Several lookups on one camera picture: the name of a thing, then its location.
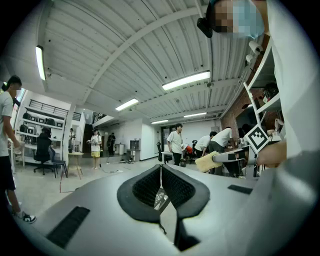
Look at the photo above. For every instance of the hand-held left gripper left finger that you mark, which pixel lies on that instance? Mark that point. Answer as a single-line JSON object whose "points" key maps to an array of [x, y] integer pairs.
{"points": [[126, 200]]}

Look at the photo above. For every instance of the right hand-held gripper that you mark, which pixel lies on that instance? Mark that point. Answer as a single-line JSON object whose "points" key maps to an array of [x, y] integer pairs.
{"points": [[256, 138]]}

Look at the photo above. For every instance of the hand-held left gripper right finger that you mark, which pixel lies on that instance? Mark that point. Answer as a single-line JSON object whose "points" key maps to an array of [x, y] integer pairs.
{"points": [[197, 197]]}

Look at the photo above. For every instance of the yellow sponge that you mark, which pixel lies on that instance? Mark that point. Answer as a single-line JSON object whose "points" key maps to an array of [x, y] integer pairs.
{"points": [[206, 162]]}

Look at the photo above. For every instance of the person's right forearm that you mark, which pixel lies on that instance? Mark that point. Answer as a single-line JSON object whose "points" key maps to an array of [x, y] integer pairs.
{"points": [[272, 155]]}

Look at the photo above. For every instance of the ceiling tube light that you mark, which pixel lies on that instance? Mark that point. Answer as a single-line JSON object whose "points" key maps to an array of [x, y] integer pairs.
{"points": [[126, 104], [186, 80], [40, 62], [159, 121], [195, 115]]}

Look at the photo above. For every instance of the white desk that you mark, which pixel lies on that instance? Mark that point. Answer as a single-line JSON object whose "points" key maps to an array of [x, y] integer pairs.
{"points": [[167, 153]]}

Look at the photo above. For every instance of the grey cabinet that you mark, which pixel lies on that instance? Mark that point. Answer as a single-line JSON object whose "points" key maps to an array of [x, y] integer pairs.
{"points": [[135, 145]]}

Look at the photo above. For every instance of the black office chair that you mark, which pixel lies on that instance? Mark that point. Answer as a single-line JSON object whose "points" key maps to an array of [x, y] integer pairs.
{"points": [[43, 150], [159, 150]]}

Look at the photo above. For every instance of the white metal rack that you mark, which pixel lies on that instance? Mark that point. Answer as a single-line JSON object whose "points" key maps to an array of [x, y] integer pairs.
{"points": [[268, 103]]}

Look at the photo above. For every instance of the round wooden side table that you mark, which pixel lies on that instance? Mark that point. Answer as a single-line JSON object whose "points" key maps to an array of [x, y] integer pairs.
{"points": [[75, 153]]}

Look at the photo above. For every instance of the blue chair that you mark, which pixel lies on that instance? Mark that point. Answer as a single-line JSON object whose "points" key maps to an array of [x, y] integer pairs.
{"points": [[58, 163]]}

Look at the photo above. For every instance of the person's white shirt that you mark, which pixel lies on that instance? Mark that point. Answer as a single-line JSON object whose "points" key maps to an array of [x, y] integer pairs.
{"points": [[295, 87]]}

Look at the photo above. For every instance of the white paper roll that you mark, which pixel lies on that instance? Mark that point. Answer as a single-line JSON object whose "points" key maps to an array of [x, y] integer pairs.
{"points": [[249, 58], [255, 47]]}

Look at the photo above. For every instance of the blue face mask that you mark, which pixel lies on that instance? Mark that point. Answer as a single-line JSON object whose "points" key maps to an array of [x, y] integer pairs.
{"points": [[247, 22]]}

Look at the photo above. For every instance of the person's head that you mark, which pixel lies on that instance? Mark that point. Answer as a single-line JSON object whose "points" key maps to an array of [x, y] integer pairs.
{"points": [[222, 17]]}

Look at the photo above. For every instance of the white wall shelving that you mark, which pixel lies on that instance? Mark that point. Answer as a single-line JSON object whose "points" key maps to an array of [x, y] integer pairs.
{"points": [[37, 122]]}

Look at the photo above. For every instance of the black head-worn camera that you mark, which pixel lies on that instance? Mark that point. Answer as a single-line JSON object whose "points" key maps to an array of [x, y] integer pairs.
{"points": [[205, 27]]}

